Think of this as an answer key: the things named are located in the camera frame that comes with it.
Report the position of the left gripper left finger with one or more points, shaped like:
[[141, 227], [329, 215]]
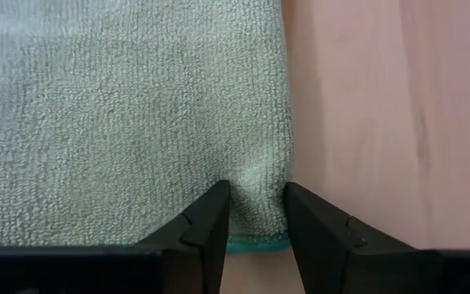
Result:
[[169, 265]]

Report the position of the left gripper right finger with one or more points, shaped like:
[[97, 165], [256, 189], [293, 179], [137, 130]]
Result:
[[382, 269]]

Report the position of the pale green teal-edged towel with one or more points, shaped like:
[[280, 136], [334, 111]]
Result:
[[129, 122]]

